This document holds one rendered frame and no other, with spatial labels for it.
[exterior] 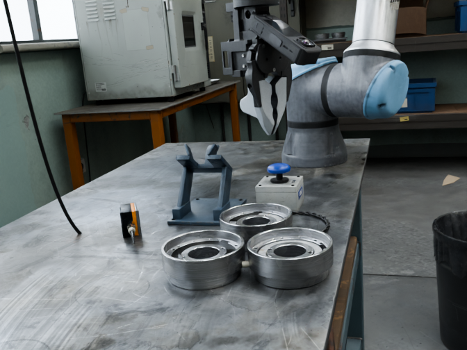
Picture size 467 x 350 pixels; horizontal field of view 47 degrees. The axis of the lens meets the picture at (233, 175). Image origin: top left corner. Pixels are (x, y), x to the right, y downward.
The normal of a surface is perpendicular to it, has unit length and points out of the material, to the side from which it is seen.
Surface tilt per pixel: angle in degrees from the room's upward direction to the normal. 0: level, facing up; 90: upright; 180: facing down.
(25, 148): 90
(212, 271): 90
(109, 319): 0
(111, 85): 90
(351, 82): 73
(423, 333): 0
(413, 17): 83
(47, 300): 0
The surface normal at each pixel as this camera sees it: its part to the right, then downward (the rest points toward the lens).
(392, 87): 0.73, 0.23
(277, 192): -0.28, 0.26
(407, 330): -0.08, -0.97
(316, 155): -0.11, -0.05
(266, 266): -0.59, 0.25
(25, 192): 0.96, 0.00
